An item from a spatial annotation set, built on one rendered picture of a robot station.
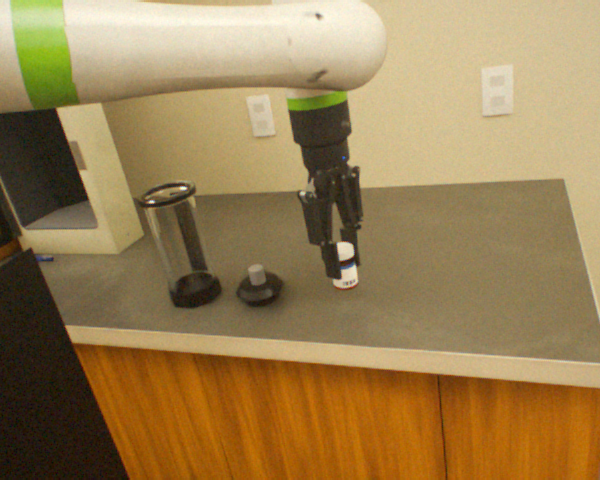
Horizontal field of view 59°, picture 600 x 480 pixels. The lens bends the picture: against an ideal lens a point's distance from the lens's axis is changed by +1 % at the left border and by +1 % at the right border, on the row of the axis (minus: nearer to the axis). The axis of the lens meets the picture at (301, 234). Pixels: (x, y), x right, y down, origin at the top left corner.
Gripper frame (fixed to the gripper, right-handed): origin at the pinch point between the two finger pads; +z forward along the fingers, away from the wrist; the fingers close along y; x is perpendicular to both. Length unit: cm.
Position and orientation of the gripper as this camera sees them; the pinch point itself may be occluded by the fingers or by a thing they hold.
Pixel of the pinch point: (341, 254)
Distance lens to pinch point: 90.5
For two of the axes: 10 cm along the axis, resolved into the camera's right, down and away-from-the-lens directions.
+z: 1.7, 9.0, 4.0
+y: -6.8, 4.0, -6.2
